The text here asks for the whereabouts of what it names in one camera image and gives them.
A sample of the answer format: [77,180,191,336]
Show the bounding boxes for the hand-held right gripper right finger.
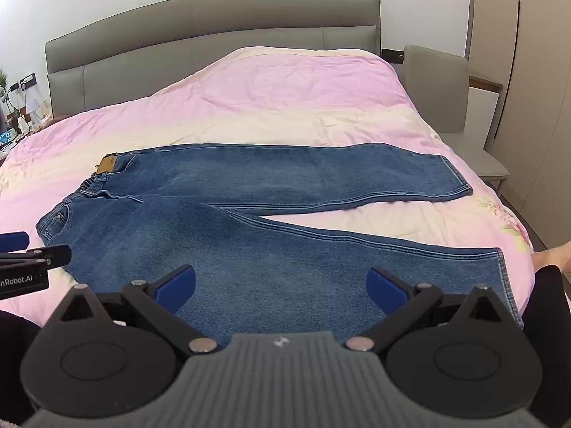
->
[343,266,517,355]

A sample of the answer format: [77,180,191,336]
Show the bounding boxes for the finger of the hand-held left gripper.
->
[0,244,72,274]
[0,231,30,256]

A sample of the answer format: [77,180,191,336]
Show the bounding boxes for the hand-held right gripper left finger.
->
[48,264,222,358]

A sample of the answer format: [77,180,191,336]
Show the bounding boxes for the blue denim pants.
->
[36,143,525,351]

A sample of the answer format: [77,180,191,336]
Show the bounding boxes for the dark cloth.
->
[0,310,43,424]
[523,265,571,413]

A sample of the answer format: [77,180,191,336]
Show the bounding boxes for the cluttered nightstand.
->
[0,98,53,154]

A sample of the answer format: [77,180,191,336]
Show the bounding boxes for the person's bare leg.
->
[532,240,571,274]

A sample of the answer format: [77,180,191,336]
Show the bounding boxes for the grey chair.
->
[403,45,510,194]

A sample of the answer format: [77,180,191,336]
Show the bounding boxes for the white side cabinet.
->
[468,73,504,135]

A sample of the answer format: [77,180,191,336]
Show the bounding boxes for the pink and cream blanket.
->
[0,46,538,335]

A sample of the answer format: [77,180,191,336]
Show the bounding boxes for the beige wardrobe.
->
[464,0,571,250]

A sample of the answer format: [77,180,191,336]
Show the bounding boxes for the grey padded headboard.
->
[45,0,383,121]

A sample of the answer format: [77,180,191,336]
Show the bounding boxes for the wall socket strip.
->
[10,73,36,92]

